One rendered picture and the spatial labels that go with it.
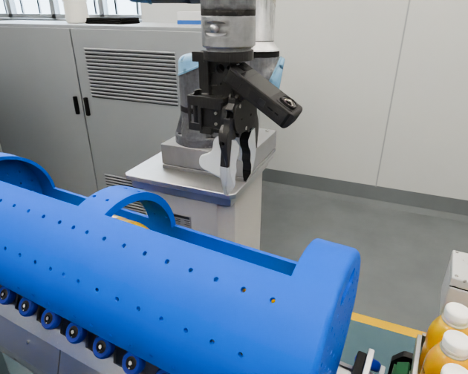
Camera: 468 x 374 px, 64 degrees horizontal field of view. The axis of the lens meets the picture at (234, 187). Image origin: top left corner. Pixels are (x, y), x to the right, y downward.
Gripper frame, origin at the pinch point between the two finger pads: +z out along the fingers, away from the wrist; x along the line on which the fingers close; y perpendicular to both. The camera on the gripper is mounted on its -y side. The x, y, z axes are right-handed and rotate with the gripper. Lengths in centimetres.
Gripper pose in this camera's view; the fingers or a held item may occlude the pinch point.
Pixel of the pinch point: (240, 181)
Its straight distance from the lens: 60.7
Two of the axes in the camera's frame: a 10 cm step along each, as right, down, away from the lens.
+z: 0.0, 9.1, 4.3
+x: -4.8, 3.7, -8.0
